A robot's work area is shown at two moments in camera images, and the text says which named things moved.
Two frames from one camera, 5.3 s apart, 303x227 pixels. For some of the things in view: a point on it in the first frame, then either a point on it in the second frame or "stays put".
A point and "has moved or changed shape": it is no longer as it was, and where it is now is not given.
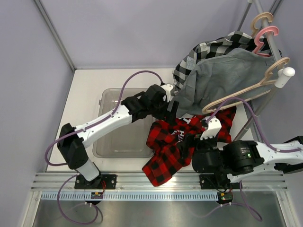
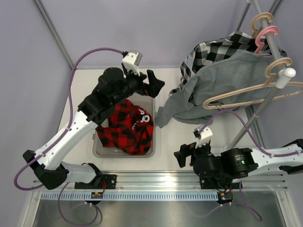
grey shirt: [240, 74] has moved or changed shape
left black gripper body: [168, 115] -> [143, 88]
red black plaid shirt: [171, 141] -> [129, 127]
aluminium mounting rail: [65, 181] stays put
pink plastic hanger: [260, 44] stays put
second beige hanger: [264, 14] stays put
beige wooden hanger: [271, 72] has moved or changed shape
